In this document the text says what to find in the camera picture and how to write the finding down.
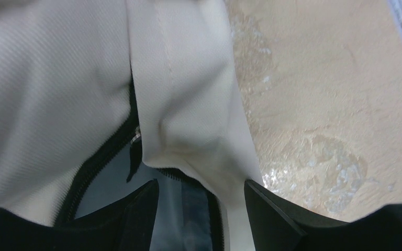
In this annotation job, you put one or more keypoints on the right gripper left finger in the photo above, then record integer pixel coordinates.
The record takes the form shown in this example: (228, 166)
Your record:
(126, 224)

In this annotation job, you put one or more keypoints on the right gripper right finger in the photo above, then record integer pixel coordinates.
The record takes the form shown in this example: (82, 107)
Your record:
(278, 224)

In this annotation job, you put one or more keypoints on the cream canvas backpack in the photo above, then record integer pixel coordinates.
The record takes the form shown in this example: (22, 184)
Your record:
(97, 98)

